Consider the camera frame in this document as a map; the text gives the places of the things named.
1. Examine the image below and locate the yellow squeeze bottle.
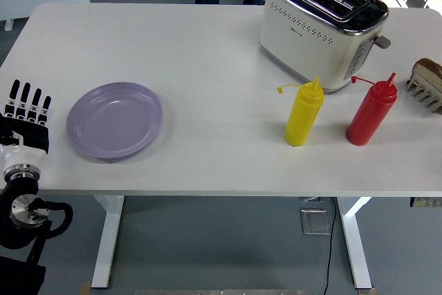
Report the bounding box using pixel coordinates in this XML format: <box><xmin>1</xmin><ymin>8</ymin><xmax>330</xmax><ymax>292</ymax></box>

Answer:
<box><xmin>276</xmin><ymin>76</ymin><xmax>325</xmax><ymax>147</ymax></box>

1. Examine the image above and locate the purple round plate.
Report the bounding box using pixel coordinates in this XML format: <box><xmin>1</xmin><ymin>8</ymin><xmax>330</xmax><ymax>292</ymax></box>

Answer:
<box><xmin>66</xmin><ymin>82</ymin><xmax>164</xmax><ymax>161</ymax></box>

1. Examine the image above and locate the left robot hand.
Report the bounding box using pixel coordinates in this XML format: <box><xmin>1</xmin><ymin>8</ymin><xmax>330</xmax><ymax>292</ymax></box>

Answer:
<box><xmin>0</xmin><ymin>79</ymin><xmax>52</xmax><ymax>172</ymax></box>

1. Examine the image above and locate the thin black floor cable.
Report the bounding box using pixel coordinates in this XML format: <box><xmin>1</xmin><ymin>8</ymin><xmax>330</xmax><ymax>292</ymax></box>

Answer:
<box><xmin>323</xmin><ymin>197</ymin><xmax>338</xmax><ymax>295</ymax></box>

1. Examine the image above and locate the white and chrome toaster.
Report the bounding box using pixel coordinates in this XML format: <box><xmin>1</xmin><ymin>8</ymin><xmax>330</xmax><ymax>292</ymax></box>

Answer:
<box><xmin>259</xmin><ymin>0</ymin><xmax>390</xmax><ymax>95</ymax></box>

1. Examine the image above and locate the metal floor socket plate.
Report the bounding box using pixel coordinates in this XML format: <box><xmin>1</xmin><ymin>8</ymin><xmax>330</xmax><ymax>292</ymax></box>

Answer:
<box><xmin>300</xmin><ymin>208</ymin><xmax>332</xmax><ymax>236</ymax></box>

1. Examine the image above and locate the slice of brown bread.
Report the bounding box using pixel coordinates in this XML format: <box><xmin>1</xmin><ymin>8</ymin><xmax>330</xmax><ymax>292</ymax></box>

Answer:
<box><xmin>412</xmin><ymin>58</ymin><xmax>442</xmax><ymax>94</ymax></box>

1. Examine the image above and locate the metal toast rack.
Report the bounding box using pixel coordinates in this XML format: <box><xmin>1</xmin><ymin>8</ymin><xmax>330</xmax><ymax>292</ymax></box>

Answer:
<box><xmin>405</xmin><ymin>79</ymin><xmax>442</xmax><ymax>115</ymax></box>

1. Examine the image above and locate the red squeeze bottle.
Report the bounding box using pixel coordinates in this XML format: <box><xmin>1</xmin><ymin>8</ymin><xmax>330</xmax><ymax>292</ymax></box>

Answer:
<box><xmin>345</xmin><ymin>72</ymin><xmax>398</xmax><ymax>146</ymax></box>

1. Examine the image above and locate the white table leg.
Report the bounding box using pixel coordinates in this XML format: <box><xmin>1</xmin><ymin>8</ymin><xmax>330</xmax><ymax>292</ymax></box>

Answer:
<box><xmin>337</xmin><ymin>196</ymin><xmax>374</xmax><ymax>289</ymax></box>
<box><xmin>90</xmin><ymin>195</ymin><xmax>125</xmax><ymax>289</ymax></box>

